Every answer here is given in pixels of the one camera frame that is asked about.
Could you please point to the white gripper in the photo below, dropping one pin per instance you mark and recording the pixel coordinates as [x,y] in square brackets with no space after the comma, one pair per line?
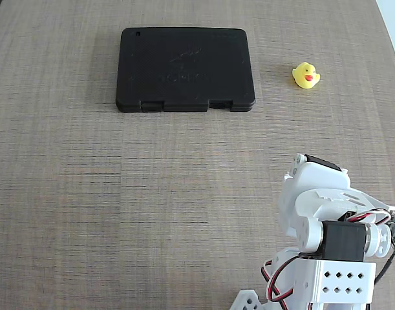
[323,164]

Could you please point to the yellow rubber duck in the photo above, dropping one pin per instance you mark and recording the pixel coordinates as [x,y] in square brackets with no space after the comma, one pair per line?
[305,76]

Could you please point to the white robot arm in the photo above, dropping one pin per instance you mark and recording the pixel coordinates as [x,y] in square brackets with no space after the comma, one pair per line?
[342,281]

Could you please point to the black plastic case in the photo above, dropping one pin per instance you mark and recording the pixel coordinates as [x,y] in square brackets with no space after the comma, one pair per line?
[184,71]

